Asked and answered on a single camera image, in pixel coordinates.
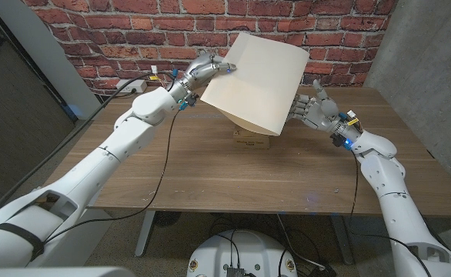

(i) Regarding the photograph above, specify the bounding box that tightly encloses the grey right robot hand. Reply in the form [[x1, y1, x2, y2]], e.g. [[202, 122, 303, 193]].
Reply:
[[286, 78, 344, 134]]

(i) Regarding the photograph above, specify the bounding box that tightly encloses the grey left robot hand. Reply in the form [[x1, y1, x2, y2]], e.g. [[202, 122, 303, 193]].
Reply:
[[179, 52, 237, 97]]

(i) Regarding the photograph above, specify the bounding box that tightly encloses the thin beige paper folder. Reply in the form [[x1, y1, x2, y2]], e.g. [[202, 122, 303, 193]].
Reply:
[[200, 32, 310, 137]]

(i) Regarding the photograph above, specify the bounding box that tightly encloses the small cardboard packing box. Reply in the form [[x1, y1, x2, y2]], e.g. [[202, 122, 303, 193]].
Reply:
[[232, 125, 271, 150]]

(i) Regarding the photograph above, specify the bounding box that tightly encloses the red brick printed backdrop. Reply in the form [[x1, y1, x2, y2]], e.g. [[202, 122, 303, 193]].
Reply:
[[21, 0, 398, 96]]

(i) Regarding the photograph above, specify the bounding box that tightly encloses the white power strip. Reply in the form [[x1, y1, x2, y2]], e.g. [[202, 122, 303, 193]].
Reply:
[[115, 78, 149, 94]]

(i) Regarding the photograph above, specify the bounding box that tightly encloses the white table leg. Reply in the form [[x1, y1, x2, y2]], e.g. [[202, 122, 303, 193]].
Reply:
[[331, 215, 356, 265], [135, 210, 157, 258]]

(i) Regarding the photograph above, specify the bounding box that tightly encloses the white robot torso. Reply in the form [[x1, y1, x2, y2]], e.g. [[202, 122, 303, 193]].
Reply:
[[186, 229, 298, 277]]

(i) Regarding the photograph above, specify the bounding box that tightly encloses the grey finned module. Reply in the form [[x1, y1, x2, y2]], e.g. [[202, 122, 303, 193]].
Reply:
[[225, 265, 246, 277]]

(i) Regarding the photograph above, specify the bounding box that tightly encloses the dark grey door panel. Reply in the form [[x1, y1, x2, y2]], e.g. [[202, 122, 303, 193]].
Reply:
[[0, 7, 76, 205]]

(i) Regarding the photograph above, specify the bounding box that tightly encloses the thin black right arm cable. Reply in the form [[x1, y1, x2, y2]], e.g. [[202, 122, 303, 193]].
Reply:
[[349, 151, 433, 277]]

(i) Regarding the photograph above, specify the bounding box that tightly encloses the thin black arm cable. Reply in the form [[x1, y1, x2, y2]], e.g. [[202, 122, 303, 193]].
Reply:
[[44, 109, 182, 245], [349, 151, 433, 277]]

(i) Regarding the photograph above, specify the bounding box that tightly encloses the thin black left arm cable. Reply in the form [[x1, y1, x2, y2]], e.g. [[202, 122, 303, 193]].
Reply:
[[44, 109, 182, 245]]

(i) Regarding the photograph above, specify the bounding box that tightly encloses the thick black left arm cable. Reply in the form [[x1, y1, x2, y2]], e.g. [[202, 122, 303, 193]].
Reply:
[[0, 71, 176, 224]]

